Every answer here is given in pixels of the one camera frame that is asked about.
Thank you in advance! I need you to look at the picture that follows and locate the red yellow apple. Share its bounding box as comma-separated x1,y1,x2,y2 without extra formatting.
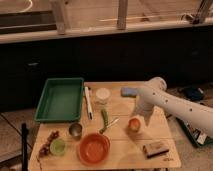
128,118,141,132

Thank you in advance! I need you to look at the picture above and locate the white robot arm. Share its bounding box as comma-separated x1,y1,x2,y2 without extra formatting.
135,77,213,138

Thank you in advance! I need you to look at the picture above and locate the white paper cup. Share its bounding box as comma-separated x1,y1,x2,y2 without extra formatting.
96,88,110,104

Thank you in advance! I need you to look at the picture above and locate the metal measuring cup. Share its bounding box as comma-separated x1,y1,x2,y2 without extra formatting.
69,122,82,139

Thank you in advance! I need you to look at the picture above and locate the small green cup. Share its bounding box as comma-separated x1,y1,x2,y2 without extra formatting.
50,138,65,156

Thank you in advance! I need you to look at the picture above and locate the blue sponge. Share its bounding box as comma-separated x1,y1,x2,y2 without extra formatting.
121,87,137,97

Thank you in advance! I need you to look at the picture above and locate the brown block with black bar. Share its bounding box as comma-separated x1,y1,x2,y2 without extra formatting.
143,141,169,158

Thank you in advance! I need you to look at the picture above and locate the green bin with items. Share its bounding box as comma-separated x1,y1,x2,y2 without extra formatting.
177,119,213,148

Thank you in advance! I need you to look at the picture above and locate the black device on floor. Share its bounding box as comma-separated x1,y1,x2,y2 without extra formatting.
179,86,205,102

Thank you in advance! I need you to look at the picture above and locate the orange plastic bowl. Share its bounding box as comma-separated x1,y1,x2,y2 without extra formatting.
77,133,110,166

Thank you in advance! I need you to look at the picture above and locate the green plastic tray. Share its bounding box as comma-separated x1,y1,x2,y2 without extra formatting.
35,78,84,123

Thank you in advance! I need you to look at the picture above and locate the bunch of red grapes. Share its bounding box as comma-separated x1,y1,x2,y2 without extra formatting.
38,131,59,158

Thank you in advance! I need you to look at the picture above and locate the black chair post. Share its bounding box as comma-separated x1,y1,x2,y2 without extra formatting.
21,123,28,171

